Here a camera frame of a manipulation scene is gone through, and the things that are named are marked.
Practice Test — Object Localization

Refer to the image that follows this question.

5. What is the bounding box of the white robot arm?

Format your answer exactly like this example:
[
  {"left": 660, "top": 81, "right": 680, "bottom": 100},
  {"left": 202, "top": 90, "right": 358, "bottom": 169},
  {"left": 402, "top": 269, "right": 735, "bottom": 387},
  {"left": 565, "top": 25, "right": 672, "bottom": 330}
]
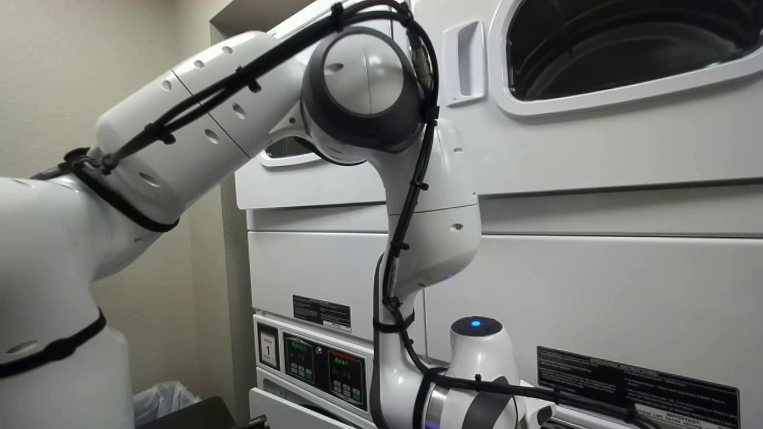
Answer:
[{"left": 0, "top": 0, "right": 528, "bottom": 429}]

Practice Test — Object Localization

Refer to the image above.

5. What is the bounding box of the stacked washer dryer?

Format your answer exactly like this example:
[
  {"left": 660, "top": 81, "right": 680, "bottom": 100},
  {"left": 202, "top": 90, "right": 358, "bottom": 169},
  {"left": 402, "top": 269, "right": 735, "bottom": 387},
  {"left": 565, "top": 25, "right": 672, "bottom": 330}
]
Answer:
[
  {"left": 231, "top": 133, "right": 432, "bottom": 429},
  {"left": 414, "top": 0, "right": 763, "bottom": 429}
]

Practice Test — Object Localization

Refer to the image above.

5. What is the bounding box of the near stacked washer dryer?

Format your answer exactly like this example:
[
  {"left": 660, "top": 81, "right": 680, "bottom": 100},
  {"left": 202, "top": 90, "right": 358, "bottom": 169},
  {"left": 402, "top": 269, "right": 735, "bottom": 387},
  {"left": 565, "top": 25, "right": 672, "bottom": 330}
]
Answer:
[{"left": 414, "top": 0, "right": 763, "bottom": 429}]

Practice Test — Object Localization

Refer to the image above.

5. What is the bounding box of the clear plastic trash bag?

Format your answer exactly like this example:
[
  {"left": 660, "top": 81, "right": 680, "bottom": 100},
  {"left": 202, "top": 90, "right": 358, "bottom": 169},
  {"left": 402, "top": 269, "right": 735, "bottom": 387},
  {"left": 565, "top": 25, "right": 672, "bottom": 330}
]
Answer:
[{"left": 133, "top": 381, "right": 197, "bottom": 426}]

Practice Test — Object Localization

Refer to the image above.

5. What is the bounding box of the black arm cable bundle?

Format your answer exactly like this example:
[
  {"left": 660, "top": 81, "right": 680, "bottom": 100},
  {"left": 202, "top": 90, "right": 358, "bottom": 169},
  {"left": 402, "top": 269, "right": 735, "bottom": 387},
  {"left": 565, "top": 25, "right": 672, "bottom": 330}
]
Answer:
[{"left": 30, "top": 0, "right": 662, "bottom": 429}]

